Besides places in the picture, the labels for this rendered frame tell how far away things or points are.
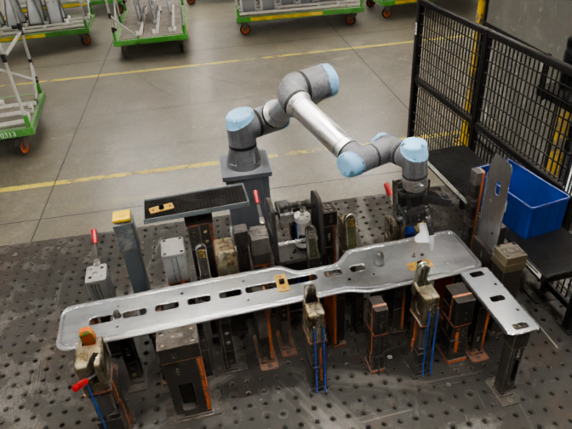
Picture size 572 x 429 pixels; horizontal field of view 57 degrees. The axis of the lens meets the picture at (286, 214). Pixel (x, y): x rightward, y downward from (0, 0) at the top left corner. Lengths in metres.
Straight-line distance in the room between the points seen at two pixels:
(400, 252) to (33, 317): 1.46
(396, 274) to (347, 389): 0.41
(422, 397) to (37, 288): 1.63
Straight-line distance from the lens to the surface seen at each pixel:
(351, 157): 1.53
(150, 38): 7.72
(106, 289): 1.86
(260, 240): 1.83
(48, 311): 2.38
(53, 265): 2.61
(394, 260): 1.85
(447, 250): 1.92
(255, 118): 2.16
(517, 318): 1.72
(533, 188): 2.13
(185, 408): 1.80
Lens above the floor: 2.16
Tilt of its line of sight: 34 degrees down
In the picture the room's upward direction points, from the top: 4 degrees counter-clockwise
